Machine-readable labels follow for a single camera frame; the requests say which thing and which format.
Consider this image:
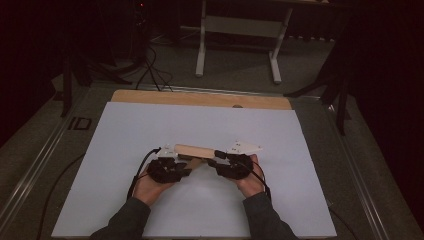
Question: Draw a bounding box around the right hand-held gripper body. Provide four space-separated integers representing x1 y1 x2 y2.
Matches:
214 140 263 181

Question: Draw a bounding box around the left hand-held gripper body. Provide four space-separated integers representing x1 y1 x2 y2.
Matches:
146 143 193 184

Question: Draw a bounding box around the small wooden block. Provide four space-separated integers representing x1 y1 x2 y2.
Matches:
173 143 218 172

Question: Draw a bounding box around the person's right hand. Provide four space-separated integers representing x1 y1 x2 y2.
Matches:
232 153 267 200

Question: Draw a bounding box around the person's left hand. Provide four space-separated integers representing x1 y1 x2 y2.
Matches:
132 162 175 207

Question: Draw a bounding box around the white table cover sheet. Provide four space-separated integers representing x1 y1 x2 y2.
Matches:
51 101 338 239

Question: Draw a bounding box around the black stand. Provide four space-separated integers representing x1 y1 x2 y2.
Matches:
284 29 353 136
59 39 134 118

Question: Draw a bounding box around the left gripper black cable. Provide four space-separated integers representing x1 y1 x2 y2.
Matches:
126 147 162 202

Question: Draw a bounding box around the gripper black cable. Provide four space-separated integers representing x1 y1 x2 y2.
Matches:
238 156 273 203
126 147 162 202

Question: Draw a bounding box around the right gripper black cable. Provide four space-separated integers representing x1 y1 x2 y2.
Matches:
238 156 273 203

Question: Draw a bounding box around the metal floor rail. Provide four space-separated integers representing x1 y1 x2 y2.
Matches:
324 99 393 240
143 84 323 99
0 99 93 231

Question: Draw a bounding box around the bundle of black cables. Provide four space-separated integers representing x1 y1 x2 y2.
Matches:
134 44 175 93

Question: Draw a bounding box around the black floor cable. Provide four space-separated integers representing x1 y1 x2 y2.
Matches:
328 206 359 240
35 152 86 240

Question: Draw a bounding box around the white metal desk frame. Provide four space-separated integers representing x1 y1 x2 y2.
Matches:
194 0 294 85

